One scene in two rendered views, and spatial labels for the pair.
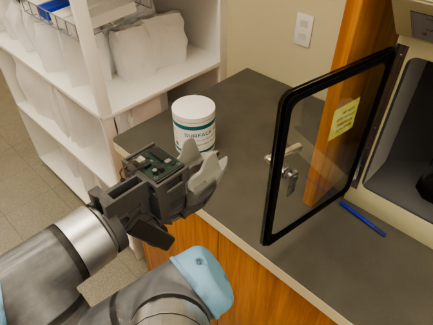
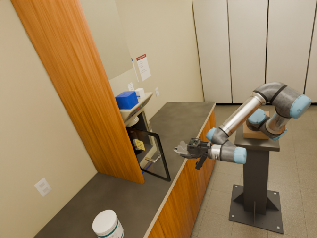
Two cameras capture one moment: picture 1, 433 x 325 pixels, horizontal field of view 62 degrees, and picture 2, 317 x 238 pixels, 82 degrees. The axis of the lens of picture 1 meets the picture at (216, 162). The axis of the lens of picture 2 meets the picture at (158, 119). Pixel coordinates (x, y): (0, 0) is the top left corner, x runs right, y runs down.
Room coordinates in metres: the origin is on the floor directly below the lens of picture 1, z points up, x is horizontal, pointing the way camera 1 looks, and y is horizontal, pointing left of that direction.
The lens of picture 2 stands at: (0.61, 0.81, 1.94)
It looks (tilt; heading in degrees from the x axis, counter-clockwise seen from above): 26 degrees down; 261
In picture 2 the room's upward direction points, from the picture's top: 15 degrees counter-clockwise
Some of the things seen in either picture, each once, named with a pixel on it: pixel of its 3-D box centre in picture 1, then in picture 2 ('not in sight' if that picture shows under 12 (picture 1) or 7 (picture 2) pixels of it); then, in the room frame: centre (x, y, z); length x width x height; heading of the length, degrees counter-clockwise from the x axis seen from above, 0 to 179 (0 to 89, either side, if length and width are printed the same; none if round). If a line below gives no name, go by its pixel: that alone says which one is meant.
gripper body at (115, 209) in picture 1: (142, 198); (200, 149); (0.32, 0.10, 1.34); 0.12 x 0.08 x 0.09; 136
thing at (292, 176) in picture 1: (290, 182); not in sight; (0.50, -0.14, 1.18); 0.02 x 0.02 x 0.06; 36
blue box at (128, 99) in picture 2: not in sight; (127, 100); (0.59, -0.37, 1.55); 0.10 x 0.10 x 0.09; 46
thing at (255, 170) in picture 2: not in sight; (255, 175); (-0.36, -0.29, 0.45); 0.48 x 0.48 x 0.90; 48
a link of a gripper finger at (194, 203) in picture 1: (189, 196); not in sight; (0.34, 0.04, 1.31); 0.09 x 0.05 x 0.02; 133
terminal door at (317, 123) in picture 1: (322, 155); (147, 154); (0.57, -0.22, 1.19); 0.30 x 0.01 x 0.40; 126
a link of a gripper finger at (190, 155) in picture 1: (191, 155); (179, 149); (0.41, 0.04, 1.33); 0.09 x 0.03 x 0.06; 139
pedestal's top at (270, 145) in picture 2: not in sight; (255, 136); (-0.36, -0.29, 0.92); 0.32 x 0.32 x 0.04; 48
